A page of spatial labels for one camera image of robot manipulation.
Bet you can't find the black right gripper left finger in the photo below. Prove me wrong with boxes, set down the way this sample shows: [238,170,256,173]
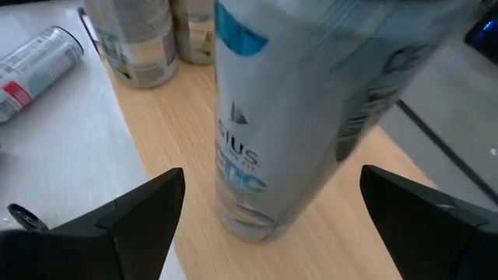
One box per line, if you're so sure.
[0,166,186,280]

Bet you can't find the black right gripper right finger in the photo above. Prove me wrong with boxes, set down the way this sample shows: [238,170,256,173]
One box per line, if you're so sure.
[359,164,498,280]

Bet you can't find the white Celsius Arctic Vibe can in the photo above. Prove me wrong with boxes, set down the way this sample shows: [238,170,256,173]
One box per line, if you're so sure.
[212,0,482,243]

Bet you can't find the Celsius can with red band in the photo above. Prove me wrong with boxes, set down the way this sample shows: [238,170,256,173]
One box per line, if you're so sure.
[0,25,86,124]

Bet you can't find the white Celsius Tropical Vibe can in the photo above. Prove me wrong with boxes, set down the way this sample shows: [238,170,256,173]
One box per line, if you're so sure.
[83,0,180,89]
[170,0,217,66]

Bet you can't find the white Celsius beverage can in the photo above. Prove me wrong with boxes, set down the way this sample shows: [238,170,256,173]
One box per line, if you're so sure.
[0,201,51,233]

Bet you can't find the wooden tray board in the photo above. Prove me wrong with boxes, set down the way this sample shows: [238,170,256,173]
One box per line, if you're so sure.
[76,5,439,280]

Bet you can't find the computer tower with blue light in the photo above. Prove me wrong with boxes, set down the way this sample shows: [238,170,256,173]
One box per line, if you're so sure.
[463,11,498,65]

